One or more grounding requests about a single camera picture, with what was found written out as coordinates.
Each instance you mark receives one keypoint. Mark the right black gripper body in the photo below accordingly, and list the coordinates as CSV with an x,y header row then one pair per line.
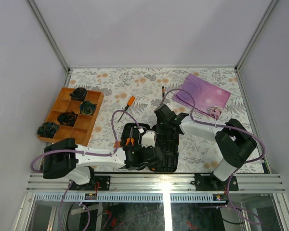
x,y
161,128

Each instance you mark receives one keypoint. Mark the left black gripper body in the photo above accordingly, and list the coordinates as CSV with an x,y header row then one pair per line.
x,y
145,148

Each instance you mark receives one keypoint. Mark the black plastic tool case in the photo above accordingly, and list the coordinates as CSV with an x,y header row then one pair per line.
x,y
167,142

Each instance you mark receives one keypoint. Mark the orange handled pliers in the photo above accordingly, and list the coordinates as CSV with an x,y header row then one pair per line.
x,y
130,139

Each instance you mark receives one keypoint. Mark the small claw hammer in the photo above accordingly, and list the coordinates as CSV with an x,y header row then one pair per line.
x,y
137,134

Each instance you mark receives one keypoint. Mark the orange handled screwdriver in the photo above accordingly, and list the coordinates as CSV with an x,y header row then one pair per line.
x,y
129,103

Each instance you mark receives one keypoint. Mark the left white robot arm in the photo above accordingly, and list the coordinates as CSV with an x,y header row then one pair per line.
x,y
66,159

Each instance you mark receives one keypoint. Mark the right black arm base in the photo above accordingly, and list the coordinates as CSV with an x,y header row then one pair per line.
x,y
208,182

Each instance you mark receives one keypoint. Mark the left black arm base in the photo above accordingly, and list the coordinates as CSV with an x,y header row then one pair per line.
x,y
99,183

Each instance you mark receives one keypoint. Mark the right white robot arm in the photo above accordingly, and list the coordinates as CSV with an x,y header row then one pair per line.
x,y
234,142

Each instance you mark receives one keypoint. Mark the small precision screwdriver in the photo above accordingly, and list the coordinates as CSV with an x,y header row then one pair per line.
x,y
163,92

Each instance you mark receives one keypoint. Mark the purple printed pouch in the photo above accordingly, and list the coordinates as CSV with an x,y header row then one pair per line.
x,y
205,97

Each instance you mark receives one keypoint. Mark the orange compartment tray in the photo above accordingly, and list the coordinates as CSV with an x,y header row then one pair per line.
x,y
83,127

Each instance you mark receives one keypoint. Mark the dark rolled band middle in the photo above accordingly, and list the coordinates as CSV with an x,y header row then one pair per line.
x,y
87,108

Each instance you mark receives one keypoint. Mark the dark rolled band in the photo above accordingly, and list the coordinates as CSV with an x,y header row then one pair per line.
x,y
87,108
78,94
67,118

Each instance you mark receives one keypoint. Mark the dark rolled band lower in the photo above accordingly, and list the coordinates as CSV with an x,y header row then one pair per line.
x,y
67,118

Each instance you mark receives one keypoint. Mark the dark rolled band top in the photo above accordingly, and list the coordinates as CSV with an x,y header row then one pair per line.
x,y
78,94

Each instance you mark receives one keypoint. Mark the dark rolled band outside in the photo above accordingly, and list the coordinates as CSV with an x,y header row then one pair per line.
x,y
48,130

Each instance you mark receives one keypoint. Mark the aluminium front rail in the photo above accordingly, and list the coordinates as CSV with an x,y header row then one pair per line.
x,y
155,188

